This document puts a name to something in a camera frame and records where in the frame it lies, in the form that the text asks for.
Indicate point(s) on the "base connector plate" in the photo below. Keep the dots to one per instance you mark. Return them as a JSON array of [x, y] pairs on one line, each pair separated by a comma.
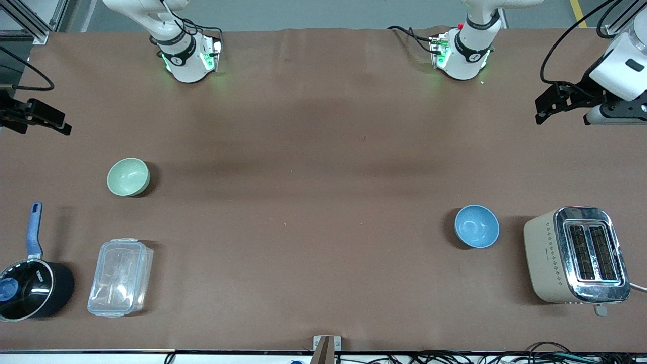
[[212, 53], [438, 50]]

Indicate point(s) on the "beige chrome two-slot toaster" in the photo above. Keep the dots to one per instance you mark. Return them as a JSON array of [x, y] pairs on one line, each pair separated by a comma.
[[551, 258]]

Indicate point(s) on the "light green bowl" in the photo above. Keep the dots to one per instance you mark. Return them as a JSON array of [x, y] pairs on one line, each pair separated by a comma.
[[128, 177]]

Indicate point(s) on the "glass lid with blue knob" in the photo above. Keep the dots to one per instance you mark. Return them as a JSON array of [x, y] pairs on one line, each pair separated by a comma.
[[30, 288]]

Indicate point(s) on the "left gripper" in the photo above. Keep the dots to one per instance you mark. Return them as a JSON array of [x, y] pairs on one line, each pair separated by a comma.
[[581, 94]]

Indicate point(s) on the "right base connector plate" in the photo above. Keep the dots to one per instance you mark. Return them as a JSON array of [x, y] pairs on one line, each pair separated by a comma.
[[212, 53]]

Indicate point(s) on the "blue bowl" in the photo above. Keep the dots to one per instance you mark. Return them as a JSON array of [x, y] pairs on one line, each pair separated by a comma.
[[476, 226]]

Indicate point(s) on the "left base connector plate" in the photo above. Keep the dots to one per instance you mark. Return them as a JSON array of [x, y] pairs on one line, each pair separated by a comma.
[[438, 50]]

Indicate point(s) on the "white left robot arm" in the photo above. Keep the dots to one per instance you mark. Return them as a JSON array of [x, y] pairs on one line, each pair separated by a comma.
[[465, 60]]

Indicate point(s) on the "aluminium frame profile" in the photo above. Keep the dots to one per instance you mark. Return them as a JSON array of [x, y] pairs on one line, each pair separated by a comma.
[[619, 25], [30, 25]]

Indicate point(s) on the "brown table cover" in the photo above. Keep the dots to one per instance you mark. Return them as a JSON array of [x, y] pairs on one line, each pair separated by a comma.
[[323, 263]]

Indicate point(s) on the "clear plastic lidded container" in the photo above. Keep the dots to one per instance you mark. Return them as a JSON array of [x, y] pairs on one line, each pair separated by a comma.
[[120, 278]]

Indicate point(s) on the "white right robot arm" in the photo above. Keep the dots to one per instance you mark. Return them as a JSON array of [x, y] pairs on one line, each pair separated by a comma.
[[187, 65]]

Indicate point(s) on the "metal table edge bracket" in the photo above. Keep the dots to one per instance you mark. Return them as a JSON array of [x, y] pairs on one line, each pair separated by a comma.
[[327, 346]]

